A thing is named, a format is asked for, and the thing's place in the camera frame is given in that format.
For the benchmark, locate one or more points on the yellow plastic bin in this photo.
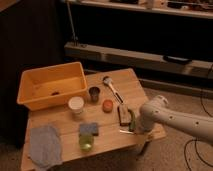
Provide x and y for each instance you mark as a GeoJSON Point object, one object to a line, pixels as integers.
{"type": "Point", "coordinates": [51, 86]}

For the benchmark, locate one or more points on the dark metal cup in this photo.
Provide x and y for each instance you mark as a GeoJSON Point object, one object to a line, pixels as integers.
{"type": "Point", "coordinates": [94, 93]}

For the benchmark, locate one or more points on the grey lower shelf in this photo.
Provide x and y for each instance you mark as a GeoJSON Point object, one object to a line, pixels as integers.
{"type": "Point", "coordinates": [141, 60]}

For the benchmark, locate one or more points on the brown scrub brush block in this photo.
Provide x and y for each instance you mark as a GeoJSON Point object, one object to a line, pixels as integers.
{"type": "Point", "coordinates": [124, 116]}

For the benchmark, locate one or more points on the white handled dish brush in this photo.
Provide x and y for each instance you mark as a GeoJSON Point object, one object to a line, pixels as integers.
{"type": "Point", "coordinates": [107, 81]}

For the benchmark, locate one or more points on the wooden table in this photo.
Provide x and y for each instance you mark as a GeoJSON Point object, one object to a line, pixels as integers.
{"type": "Point", "coordinates": [109, 137]}

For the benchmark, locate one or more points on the upper shelf with clutter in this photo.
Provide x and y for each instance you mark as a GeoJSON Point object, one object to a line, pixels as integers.
{"type": "Point", "coordinates": [153, 6]}

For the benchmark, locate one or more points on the black remote on shelf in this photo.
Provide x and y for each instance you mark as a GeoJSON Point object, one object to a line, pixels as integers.
{"type": "Point", "coordinates": [177, 60]}

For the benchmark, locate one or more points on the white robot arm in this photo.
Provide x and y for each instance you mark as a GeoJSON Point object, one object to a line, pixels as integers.
{"type": "Point", "coordinates": [156, 111]}

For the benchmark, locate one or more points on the green pepper toy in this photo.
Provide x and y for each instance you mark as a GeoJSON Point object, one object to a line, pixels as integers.
{"type": "Point", "coordinates": [133, 122]}

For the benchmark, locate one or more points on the grey blue cloth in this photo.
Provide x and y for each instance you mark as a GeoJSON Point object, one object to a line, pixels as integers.
{"type": "Point", "coordinates": [45, 149]}

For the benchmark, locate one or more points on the silver metal fork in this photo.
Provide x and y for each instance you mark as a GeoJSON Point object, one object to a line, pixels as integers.
{"type": "Point", "coordinates": [127, 132]}

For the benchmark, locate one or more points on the blue sponge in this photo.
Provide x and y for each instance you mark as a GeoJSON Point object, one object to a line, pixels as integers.
{"type": "Point", "coordinates": [89, 128]}

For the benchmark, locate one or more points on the green plastic cup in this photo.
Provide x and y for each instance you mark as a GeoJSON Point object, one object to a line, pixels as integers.
{"type": "Point", "coordinates": [86, 142]}

